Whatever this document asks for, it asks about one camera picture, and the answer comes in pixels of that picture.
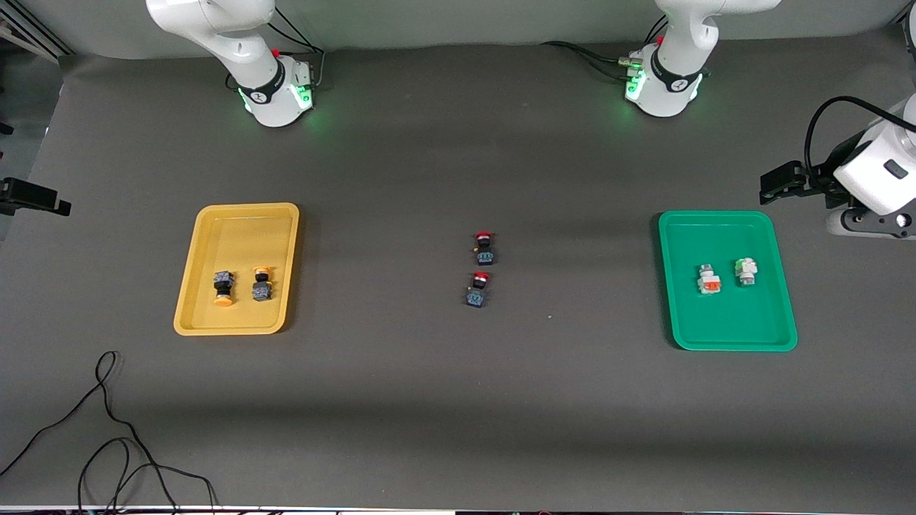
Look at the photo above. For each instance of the white pushbutton switch green block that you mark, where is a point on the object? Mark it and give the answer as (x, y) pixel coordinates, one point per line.
(746, 270)

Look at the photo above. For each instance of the white pushbutton switch orange block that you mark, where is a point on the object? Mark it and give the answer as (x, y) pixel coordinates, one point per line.
(709, 282)

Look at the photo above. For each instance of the yellow mushroom pushbutton switch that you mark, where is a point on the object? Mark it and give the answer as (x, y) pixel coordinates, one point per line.
(262, 287)
(223, 286)

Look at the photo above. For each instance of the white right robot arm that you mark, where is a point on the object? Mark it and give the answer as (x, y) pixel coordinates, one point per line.
(265, 86)

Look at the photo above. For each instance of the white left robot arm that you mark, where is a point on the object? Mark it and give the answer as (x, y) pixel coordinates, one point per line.
(673, 79)

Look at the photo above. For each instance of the green plastic tray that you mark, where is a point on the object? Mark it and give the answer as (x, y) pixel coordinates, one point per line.
(723, 322)

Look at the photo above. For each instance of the yellow plastic tray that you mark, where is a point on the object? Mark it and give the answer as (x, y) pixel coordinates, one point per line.
(243, 236)

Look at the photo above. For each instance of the grey metal frame rail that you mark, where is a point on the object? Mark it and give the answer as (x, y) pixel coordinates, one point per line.
(36, 36)

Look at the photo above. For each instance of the red mushroom pushbutton switch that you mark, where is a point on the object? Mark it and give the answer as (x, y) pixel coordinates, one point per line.
(485, 250)
(478, 292)

